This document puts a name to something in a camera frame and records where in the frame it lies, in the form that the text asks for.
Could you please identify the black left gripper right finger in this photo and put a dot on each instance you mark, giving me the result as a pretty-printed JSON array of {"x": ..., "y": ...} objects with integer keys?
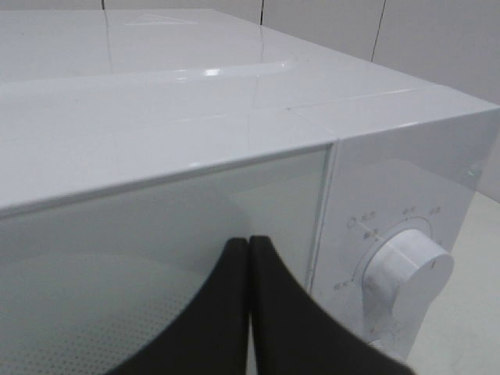
[{"x": 294, "y": 335}]

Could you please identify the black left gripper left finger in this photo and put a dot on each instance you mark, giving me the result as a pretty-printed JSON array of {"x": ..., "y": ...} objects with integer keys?
[{"x": 210, "y": 336}]

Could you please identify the white microwave door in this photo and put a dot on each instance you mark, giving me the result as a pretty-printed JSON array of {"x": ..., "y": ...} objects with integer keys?
[{"x": 115, "y": 208}]

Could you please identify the upper white power knob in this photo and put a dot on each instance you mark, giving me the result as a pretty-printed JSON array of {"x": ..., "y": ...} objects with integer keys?
[{"x": 401, "y": 280}]

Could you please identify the white microwave oven body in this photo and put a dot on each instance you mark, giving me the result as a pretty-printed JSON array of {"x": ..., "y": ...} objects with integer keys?
[{"x": 407, "y": 153}]

